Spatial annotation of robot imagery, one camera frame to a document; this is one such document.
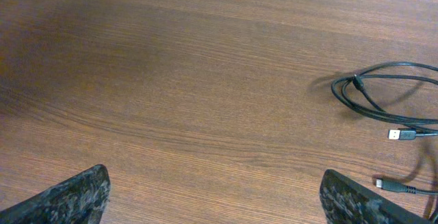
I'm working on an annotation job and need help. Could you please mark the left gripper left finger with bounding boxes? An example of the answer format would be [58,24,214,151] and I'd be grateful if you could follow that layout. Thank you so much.
[1,164,111,224]

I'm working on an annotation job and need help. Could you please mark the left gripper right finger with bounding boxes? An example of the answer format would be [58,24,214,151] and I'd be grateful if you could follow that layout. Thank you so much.
[319,169,431,224]

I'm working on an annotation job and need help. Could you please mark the black usb cables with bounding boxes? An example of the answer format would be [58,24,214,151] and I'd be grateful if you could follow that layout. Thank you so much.
[330,61,438,224]

